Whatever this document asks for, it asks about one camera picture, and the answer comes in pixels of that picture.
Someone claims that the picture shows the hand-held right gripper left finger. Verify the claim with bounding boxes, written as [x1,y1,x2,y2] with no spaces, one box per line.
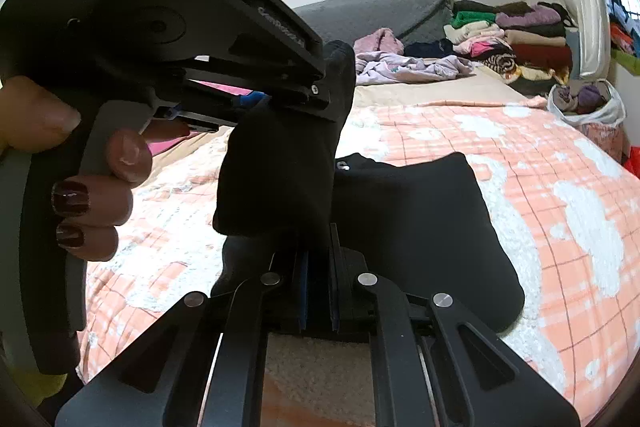
[55,249,312,427]

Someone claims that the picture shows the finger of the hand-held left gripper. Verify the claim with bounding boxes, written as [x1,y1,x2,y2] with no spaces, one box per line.
[222,0,332,80]
[150,67,333,130]

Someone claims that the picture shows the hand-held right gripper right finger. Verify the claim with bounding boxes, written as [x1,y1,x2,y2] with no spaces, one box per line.
[327,223,583,427]

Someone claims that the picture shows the black garment with orange cuffs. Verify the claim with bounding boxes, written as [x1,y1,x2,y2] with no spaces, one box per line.
[210,39,526,343]

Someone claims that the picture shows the stack of folded clothes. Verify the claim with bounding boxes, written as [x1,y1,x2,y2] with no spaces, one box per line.
[442,0,581,98]

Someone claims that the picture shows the white bag of clothes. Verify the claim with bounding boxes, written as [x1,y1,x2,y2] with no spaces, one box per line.
[546,79,627,130]

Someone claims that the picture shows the person's left hand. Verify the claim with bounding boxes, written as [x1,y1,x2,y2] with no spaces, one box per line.
[0,76,191,264]

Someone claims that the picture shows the grey pillow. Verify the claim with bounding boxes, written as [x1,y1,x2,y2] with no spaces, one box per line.
[292,0,453,52]

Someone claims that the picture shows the dusty pink garment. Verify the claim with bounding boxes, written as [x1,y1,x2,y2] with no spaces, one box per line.
[354,27,406,58]

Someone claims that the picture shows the lilac floral garment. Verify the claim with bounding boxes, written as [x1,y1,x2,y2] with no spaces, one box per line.
[355,51,476,86]

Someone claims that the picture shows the pink comforter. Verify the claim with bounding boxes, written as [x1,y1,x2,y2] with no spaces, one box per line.
[150,79,256,158]

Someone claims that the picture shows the navy garment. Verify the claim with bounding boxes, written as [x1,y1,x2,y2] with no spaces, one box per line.
[404,38,456,58]

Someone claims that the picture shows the peach white plaid blanket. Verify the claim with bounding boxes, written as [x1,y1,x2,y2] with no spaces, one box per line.
[77,99,640,427]

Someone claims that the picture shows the person's yellow clothing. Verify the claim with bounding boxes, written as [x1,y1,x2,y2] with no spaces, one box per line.
[0,342,83,413]

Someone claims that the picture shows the patterned cloth heap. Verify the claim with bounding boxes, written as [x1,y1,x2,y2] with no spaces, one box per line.
[582,122,633,164]

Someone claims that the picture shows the green box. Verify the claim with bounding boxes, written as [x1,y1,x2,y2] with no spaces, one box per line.
[612,47,640,75]

